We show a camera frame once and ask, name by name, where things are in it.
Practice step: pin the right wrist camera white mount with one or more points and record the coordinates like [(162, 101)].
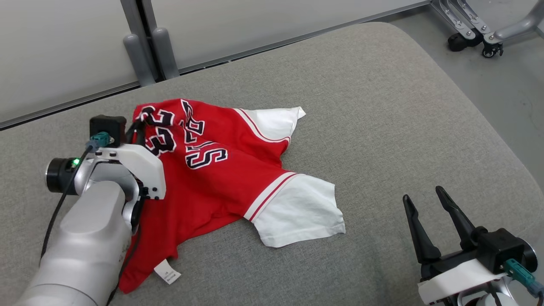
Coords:
[(497, 250)]

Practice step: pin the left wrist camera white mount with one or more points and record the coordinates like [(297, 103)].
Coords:
[(136, 163)]

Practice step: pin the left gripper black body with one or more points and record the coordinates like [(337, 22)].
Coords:
[(135, 132)]

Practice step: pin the teal right camera connector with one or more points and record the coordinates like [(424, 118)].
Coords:
[(520, 274)]

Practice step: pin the teal left camera connector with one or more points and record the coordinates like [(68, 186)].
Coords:
[(102, 138)]

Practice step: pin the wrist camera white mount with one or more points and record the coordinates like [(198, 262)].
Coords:
[(497, 250), (136, 163)]

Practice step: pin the grey wheeled stand base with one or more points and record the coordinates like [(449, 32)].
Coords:
[(510, 27)]

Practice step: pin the black caster wheel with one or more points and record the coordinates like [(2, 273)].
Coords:
[(457, 42), (492, 51)]

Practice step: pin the grey rounded post foot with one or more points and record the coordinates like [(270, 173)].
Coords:
[(138, 59), (165, 53)]

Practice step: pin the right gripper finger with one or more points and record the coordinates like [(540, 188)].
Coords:
[(420, 233), (459, 221)]

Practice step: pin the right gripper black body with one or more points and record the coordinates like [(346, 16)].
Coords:
[(450, 263)]

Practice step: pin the teal camera connector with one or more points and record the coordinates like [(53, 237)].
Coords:
[(102, 138), (520, 274)]

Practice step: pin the grey partition post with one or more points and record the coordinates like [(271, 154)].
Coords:
[(129, 17)]

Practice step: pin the grey partition base rail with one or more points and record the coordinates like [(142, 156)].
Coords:
[(63, 106), (297, 40)]

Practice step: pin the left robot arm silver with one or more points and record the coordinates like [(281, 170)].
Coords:
[(85, 246)]

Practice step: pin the red jersey with black lettering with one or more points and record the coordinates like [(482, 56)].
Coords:
[(212, 191)]

